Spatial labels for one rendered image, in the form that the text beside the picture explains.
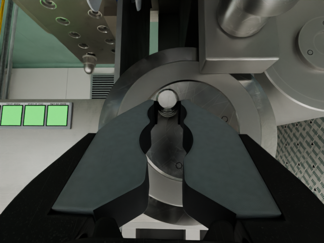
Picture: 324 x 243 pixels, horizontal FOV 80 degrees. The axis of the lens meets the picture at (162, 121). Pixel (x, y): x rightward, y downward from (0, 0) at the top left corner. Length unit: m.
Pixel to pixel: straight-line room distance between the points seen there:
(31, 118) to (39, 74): 3.04
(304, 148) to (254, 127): 0.18
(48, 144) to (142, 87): 0.44
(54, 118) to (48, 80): 2.96
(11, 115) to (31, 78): 3.06
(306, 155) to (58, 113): 0.52
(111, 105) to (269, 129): 0.13
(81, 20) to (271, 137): 0.37
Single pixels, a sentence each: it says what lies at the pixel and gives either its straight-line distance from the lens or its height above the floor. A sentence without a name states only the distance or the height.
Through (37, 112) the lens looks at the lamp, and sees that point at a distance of 0.59.
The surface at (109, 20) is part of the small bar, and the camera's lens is 0.39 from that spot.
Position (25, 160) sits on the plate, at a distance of 0.61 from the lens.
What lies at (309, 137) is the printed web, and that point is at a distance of 0.33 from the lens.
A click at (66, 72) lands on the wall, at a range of 3.43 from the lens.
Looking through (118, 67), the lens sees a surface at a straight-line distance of 0.19.
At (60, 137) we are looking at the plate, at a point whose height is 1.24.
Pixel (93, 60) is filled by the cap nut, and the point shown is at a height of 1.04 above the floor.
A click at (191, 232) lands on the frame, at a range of 0.53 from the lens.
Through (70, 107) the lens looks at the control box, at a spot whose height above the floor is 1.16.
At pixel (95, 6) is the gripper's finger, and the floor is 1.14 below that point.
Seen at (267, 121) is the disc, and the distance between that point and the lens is 0.18.
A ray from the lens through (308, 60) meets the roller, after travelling 0.21.
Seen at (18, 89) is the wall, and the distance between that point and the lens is 3.75.
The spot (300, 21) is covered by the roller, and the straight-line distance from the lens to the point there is 0.23.
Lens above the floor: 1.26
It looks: 8 degrees down
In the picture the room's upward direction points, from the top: 180 degrees counter-clockwise
